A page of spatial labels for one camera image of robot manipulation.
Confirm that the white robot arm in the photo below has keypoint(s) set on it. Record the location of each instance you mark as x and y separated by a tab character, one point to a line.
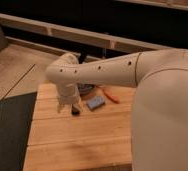
159	111

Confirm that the blue sponge block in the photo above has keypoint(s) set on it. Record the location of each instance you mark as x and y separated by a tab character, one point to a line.
95	102

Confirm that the wooden shelf rail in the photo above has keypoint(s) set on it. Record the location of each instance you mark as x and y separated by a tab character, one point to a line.
78	35

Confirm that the orange carrot-like tool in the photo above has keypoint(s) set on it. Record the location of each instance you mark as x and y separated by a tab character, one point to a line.
110	96

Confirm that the black ceramic bowl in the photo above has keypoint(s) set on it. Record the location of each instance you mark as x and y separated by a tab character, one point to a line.
85	89

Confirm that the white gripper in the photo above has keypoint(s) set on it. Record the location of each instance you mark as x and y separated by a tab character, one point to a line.
68	95

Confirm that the dark grey floor mat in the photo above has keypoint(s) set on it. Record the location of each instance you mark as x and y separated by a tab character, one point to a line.
15	120

